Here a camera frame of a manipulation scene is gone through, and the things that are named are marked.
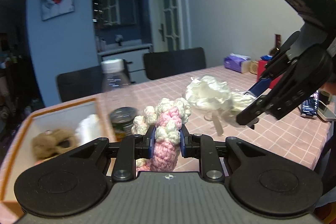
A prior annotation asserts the black dining chair right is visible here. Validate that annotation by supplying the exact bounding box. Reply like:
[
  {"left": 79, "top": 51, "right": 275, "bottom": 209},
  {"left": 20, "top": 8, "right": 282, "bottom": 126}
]
[{"left": 143, "top": 47, "right": 206, "bottom": 80}]

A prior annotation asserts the black dining chair left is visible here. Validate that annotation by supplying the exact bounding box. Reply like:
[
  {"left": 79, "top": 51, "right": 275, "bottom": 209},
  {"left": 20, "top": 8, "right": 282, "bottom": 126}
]
[{"left": 56, "top": 63, "right": 132, "bottom": 103}]

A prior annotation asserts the brown plush toy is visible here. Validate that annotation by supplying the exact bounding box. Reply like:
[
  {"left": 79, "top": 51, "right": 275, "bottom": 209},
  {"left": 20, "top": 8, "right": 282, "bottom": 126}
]
[{"left": 31, "top": 128, "right": 79, "bottom": 160}]

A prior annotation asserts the clear plastic water bottle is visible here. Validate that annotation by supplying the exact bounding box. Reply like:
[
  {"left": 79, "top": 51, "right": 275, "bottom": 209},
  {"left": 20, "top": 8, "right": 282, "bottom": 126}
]
[{"left": 101, "top": 59, "right": 138, "bottom": 141}]

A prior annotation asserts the white plastic wrap flower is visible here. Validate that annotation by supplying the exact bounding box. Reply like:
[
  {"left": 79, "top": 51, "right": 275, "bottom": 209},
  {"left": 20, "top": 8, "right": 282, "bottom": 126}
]
[{"left": 185, "top": 75, "right": 256, "bottom": 136}]

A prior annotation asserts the purple tissue pack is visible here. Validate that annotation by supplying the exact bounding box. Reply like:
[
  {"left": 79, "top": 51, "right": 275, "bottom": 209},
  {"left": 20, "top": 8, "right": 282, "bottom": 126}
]
[{"left": 223, "top": 53, "right": 251, "bottom": 73}]

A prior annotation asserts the white glass door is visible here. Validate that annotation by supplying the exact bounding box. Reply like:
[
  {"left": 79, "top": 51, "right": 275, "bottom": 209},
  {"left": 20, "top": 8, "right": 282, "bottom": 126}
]
[{"left": 149, "top": 0, "right": 190, "bottom": 52}]

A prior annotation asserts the orange white storage box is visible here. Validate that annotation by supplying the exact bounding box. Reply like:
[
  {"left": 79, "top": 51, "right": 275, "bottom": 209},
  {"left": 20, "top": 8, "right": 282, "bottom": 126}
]
[{"left": 1, "top": 95, "right": 116, "bottom": 223}]

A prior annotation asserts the white sideboard cabinet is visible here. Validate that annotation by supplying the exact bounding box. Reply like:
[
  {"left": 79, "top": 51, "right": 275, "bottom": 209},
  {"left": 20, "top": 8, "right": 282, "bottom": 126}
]
[{"left": 98, "top": 43, "right": 153, "bottom": 84}]

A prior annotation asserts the pink white crochet toy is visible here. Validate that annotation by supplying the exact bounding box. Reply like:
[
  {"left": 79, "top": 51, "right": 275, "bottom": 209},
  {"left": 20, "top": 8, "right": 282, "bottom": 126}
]
[{"left": 131, "top": 97, "right": 191, "bottom": 172}]

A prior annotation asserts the smartphone on table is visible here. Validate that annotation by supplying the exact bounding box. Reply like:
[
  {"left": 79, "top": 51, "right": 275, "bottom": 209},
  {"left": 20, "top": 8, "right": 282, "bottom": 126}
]
[{"left": 300, "top": 91, "right": 319, "bottom": 118}]

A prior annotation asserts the pink checkered tablecloth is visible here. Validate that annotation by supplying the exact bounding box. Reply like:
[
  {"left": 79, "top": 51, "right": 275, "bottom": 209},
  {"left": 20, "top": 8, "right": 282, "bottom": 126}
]
[{"left": 0, "top": 65, "right": 334, "bottom": 224}]

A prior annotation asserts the black dining chair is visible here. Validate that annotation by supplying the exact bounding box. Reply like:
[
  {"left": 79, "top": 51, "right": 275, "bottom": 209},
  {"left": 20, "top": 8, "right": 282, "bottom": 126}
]
[
  {"left": 56, "top": 63, "right": 132, "bottom": 103},
  {"left": 143, "top": 47, "right": 206, "bottom": 80}
]

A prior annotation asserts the red box on table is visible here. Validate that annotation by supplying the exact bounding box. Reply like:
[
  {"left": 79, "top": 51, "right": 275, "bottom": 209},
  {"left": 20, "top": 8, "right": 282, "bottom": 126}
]
[{"left": 257, "top": 55, "right": 284, "bottom": 89}]

